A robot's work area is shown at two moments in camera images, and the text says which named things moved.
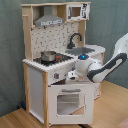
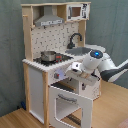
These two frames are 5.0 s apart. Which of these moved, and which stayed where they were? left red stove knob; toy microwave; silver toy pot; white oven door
Moved: white oven door
Stayed: toy microwave; left red stove knob; silver toy pot
